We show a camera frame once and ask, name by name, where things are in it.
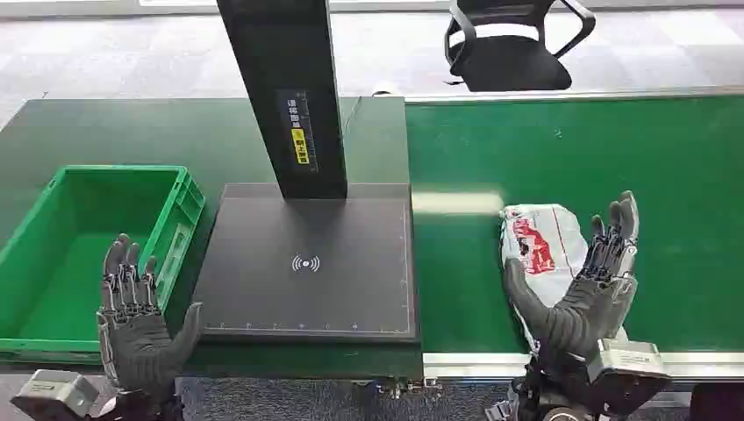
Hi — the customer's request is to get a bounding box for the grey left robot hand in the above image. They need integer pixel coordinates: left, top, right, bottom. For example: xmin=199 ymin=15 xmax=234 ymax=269
xmin=97 ymin=233 xmax=204 ymax=403

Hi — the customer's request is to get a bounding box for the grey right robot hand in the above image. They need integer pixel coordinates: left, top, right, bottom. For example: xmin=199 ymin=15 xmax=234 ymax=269
xmin=502 ymin=190 xmax=641 ymax=362

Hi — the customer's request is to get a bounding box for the white parcel bag red print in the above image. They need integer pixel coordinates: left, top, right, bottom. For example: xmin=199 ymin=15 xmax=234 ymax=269
xmin=498 ymin=203 xmax=630 ymax=353

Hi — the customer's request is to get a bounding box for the green plastic crate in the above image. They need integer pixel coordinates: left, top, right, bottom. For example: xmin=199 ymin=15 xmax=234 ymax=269
xmin=0 ymin=165 xmax=206 ymax=365

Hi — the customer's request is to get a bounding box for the green conveyor belt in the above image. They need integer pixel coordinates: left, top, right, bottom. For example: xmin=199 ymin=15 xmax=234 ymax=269
xmin=404 ymin=94 xmax=744 ymax=356

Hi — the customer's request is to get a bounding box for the yellow warning label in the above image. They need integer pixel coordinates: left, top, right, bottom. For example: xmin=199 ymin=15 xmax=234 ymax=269
xmin=290 ymin=127 xmax=311 ymax=166

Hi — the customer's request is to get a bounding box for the black office chair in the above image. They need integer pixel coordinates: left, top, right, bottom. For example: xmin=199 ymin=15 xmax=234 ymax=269
xmin=443 ymin=0 xmax=597 ymax=94

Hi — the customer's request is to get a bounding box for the black scanner column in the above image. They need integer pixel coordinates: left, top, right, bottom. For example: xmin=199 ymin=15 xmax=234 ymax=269
xmin=215 ymin=0 xmax=349 ymax=201

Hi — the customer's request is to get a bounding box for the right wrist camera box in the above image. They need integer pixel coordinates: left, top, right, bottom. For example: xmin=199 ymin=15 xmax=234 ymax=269
xmin=585 ymin=339 xmax=673 ymax=417

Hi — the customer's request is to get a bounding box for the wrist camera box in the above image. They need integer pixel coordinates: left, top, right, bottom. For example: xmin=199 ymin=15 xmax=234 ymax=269
xmin=585 ymin=339 xmax=673 ymax=417
xmin=10 ymin=369 xmax=101 ymax=421

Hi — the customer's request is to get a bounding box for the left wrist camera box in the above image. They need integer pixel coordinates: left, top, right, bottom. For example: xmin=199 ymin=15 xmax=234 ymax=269
xmin=10 ymin=369 xmax=101 ymax=421

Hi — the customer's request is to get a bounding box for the silver conveyor frame rail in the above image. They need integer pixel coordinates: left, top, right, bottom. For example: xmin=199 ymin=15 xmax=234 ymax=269
xmin=422 ymin=351 xmax=744 ymax=383

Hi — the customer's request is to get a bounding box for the metal conveyor bracket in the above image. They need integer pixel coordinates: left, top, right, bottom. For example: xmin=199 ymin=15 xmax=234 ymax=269
xmin=376 ymin=377 xmax=444 ymax=400

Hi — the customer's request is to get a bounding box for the black scanner base plate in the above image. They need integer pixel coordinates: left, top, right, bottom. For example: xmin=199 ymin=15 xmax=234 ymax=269
xmin=191 ymin=182 xmax=421 ymax=345

